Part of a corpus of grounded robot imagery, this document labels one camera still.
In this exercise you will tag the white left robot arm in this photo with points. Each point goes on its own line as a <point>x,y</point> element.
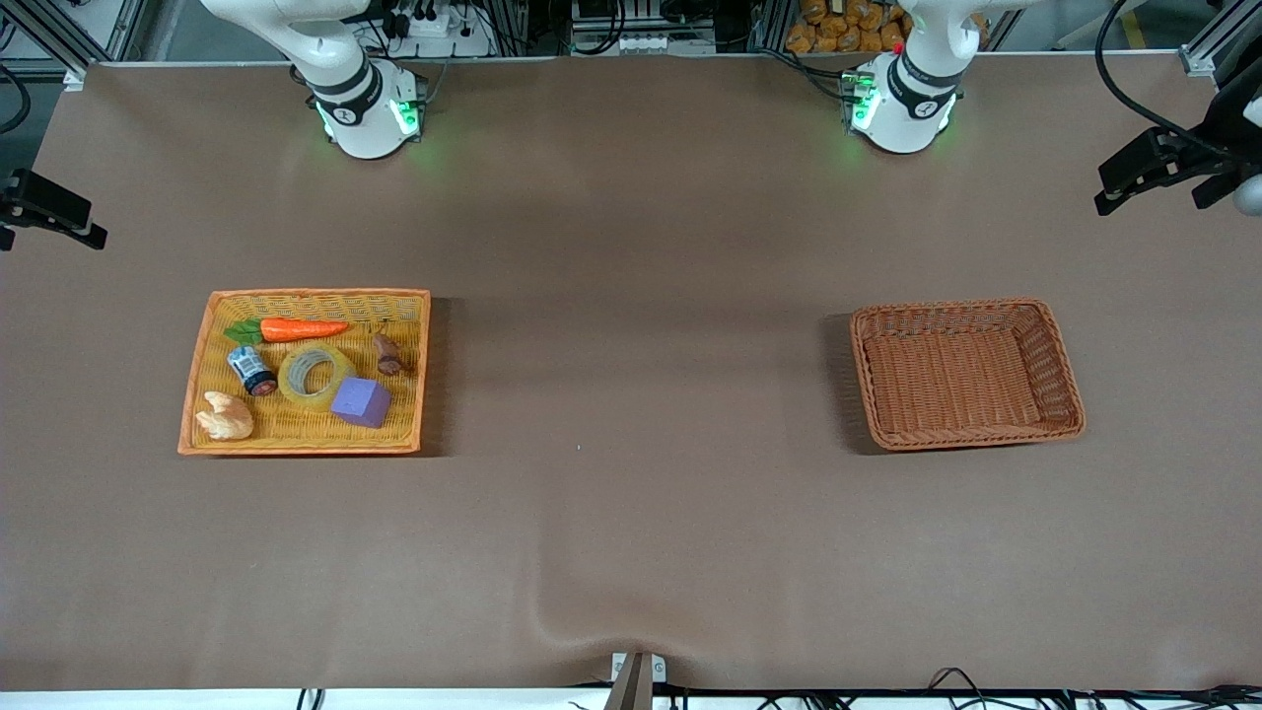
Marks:
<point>902,118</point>

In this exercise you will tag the white power strip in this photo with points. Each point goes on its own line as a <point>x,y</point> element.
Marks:
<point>439,30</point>

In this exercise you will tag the purple foam cube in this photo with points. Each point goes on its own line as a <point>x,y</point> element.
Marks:
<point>360,402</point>

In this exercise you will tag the metal table edge bracket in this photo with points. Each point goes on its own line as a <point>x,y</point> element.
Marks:
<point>636,675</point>

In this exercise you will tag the brown wicker basket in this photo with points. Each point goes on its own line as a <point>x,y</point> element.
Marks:
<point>961,380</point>

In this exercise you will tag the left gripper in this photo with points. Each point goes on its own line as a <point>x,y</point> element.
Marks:
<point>1226,138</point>

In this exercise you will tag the bag of orange buns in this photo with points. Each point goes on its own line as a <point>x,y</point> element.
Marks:
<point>848,30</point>

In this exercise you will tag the tan toy croissant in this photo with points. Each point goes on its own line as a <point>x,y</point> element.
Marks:
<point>227,417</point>

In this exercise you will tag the aluminium frame profile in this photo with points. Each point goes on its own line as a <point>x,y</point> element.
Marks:
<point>59,39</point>
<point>1218,44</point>

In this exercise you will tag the yellowish clear tape roll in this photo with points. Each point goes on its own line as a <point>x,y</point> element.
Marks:
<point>296,390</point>

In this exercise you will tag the orange woven tray basket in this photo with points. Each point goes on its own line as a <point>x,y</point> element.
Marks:
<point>306,434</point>

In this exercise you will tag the small blue-labelled can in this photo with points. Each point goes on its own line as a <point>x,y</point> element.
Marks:
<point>251,370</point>

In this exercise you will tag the orange toy carrot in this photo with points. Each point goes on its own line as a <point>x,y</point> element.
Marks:
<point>301,328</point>

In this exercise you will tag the small brown toy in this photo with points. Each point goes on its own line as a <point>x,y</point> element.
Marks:
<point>387,355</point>

